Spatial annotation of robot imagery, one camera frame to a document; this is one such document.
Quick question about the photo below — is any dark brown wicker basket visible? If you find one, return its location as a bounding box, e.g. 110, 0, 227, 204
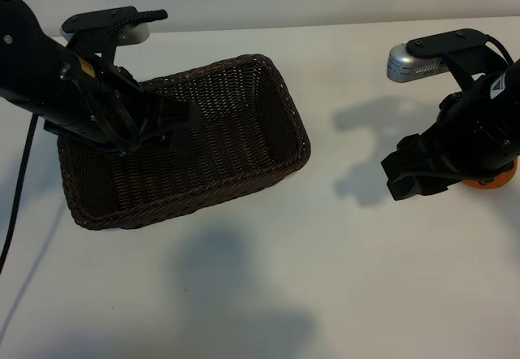
56, 53, 312, 230

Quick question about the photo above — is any black left camera bracket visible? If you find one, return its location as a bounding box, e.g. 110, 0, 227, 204
63, 6, 140, 68

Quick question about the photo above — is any black camera bracket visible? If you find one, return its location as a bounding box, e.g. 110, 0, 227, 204
63, 6, 140, 68
405, 28, 511, 92

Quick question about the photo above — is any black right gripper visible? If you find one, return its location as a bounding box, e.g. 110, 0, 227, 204
380, 123, 468, 202

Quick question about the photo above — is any orange fruit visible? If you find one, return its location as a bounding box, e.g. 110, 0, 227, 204
462, 158, 518, 190

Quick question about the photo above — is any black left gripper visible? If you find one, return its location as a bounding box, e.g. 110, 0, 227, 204
97, 64, 202, 157

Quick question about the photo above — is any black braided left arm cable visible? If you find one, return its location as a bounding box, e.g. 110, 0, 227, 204
0, 7, 170, 275

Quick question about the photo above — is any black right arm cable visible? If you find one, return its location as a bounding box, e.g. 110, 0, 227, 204
485, 36, 514, 67

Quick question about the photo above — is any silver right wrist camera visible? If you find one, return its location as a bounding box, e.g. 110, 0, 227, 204
384, 41, 444, 83

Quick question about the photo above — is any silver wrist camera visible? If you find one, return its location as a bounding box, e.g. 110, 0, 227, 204
59, 23, 150, 46
384, 41, 444, 83

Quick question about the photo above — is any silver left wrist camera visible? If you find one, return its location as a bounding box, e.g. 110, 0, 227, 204
59, 23, 150, 46

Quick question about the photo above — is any black right camera bracket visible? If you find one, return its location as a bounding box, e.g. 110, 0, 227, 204
405, 28, 511, 92

